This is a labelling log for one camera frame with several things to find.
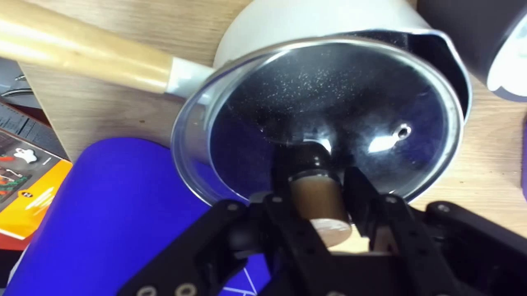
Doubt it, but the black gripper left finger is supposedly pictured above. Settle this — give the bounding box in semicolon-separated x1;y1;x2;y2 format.
117;163;331;296

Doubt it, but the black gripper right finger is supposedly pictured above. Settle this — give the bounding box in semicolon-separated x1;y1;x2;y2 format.
344;166;527;296

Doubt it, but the glass lid wooden knob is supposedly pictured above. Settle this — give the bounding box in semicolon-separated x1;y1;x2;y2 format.
170;38;466;248

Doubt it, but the grey mug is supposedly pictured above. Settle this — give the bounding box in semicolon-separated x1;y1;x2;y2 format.
417;0;527;103

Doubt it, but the orange printed box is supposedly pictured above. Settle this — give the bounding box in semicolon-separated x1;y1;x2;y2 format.
0;128;74;243

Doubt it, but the white pot wooden handle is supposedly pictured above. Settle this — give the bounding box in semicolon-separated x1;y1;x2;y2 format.
0;0;475;125

